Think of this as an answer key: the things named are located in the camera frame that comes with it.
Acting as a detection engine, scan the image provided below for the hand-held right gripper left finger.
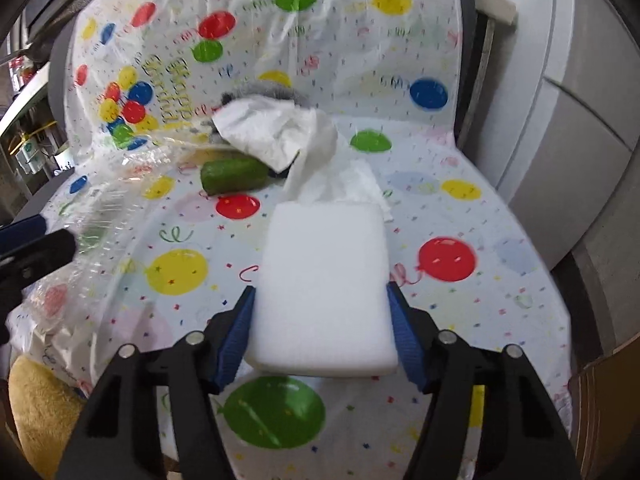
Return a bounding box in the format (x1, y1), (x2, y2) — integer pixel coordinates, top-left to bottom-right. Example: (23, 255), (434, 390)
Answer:
(55, 285), (258, 480)

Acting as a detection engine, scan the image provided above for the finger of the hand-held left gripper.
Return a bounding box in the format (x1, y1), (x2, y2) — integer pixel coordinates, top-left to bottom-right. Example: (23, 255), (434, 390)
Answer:
(0, 229), (78, 311)
(0, 214), (49, 257)

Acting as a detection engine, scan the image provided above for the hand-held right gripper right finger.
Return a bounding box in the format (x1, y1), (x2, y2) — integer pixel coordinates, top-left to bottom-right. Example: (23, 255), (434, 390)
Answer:
(385, 282), (583, 480)

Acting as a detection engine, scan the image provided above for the clear plastic food container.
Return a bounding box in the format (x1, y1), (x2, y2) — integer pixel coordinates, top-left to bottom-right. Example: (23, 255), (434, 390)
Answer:
(10, 142), (158, 358)

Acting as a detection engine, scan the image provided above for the white foam block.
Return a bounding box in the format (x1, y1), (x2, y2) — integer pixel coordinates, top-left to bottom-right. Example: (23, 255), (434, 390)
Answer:
(244, 201), (399, 377)

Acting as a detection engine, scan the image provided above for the green white box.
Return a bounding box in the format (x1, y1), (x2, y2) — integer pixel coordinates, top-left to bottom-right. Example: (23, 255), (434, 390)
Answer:
(16, 140), (44, 174)

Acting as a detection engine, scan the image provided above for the white kitchen counter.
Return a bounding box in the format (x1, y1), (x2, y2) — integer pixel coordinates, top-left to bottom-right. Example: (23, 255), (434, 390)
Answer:
(0, 67), (52, 132)

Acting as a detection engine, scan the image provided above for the balloon-print plastic chair cover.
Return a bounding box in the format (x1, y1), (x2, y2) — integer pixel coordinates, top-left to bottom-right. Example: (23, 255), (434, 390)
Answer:
(10, 0), (573, 480)

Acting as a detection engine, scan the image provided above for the green plastic bottle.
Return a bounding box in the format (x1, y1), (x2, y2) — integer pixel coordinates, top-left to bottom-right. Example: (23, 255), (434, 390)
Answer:
(200, 156), (270, 196)

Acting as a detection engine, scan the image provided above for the crumpled white tissue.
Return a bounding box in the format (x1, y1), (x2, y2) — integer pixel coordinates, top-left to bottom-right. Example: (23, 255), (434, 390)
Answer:
(320, 160), (397, 224)

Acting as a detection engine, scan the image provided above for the white paper with grey stripe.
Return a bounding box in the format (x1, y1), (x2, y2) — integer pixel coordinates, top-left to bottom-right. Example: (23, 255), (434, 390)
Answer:
(212, 82), (341, 201)

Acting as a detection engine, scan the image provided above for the brown cardboard box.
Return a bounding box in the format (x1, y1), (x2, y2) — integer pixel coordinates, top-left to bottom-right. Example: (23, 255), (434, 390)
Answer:
(567, 350), (640, 480)

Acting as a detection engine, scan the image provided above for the white refrigerator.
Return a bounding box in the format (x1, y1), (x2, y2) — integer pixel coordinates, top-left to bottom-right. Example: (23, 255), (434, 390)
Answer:
(465, 0), (640, 273)

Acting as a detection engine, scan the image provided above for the yellow gas hose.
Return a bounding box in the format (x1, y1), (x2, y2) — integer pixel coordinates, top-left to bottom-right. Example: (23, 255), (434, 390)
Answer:
(7, 120), (57, 154)

